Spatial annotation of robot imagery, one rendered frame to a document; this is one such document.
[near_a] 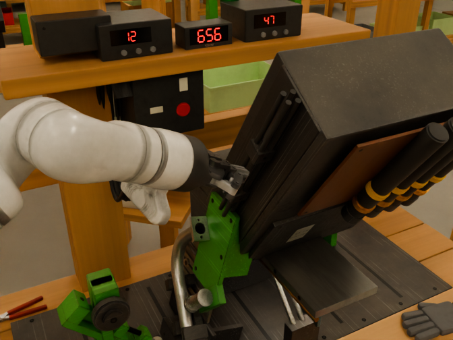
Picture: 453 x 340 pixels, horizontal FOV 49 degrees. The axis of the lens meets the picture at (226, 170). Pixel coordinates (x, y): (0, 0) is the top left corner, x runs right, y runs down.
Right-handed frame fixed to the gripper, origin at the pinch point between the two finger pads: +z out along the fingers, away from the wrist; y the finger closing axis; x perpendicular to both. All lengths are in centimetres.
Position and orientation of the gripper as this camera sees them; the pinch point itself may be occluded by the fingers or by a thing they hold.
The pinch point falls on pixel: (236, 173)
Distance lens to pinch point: 75.0
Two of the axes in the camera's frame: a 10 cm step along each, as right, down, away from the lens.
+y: -6.2, -5.4, 5.7
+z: 6.1, 1.2, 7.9
